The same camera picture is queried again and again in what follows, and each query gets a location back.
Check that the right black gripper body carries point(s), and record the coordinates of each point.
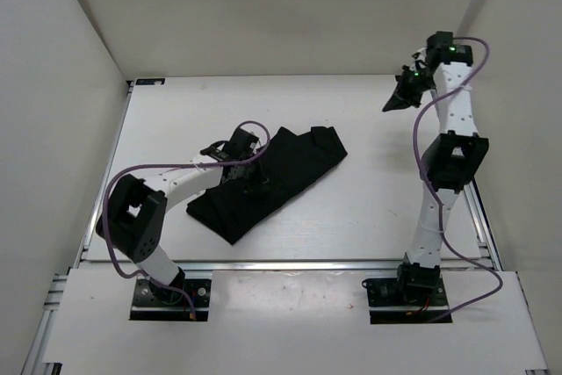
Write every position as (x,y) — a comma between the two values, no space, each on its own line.
(414,83)

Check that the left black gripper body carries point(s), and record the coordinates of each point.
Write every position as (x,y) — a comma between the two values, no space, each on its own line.
(250,172)

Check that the black pleated skirt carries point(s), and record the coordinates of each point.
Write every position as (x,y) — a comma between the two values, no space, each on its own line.
(292,162)

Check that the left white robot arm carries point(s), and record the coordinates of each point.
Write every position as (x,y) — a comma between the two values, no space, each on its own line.
(137,199)

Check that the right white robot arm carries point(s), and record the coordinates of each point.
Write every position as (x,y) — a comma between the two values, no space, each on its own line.
(442,68)

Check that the left blue corner label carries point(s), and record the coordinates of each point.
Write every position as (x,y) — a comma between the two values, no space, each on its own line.
(150,81)

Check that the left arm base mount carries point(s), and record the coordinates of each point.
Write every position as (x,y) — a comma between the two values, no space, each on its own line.
(151,303)

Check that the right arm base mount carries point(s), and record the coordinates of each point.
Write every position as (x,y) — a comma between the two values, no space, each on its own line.
(404,300)

